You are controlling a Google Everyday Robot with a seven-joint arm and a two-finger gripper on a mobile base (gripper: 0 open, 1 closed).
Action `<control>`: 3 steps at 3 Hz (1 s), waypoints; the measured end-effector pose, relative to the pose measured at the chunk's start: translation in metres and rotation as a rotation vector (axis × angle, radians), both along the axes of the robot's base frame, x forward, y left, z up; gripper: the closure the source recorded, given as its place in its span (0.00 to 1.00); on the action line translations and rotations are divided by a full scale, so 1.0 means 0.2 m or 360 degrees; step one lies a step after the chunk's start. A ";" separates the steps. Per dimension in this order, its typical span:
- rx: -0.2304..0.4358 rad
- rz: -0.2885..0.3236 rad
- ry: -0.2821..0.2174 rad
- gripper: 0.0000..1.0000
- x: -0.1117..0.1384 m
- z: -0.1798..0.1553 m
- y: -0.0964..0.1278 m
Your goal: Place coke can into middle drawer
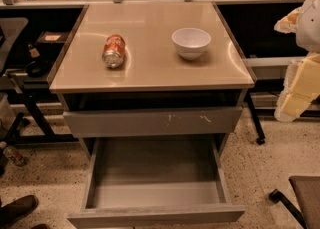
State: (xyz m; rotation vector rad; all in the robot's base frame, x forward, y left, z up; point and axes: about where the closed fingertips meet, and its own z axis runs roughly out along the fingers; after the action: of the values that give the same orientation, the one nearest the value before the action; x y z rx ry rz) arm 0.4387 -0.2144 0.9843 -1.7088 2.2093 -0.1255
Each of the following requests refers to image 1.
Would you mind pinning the open grey middle drawer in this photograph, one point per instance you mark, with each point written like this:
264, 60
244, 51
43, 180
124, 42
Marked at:
146, 181

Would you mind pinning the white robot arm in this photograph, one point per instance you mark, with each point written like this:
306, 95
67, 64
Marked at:
308, 27

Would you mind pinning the plastic bottle on floor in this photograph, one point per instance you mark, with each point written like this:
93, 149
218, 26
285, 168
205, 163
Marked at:
12, 154

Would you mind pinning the brown office chair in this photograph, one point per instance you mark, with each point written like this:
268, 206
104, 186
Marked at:
307, 192

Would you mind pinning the black table leg with caster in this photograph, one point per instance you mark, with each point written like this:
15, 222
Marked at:
261, 136

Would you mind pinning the brown shoe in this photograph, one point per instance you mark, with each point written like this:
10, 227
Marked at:
18, 209

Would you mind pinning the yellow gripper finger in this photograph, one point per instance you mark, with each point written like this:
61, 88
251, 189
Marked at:
288, 24
301, 88

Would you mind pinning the closed grey top drawer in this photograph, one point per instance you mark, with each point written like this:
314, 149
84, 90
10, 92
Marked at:
152, 122

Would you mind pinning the white bowl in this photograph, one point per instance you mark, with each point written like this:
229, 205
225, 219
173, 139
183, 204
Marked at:
191, 43

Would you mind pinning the grey drawer cabinet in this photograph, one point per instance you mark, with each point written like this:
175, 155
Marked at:
153, 75

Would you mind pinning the orange coke can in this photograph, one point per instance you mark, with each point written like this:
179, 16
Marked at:
114, 51

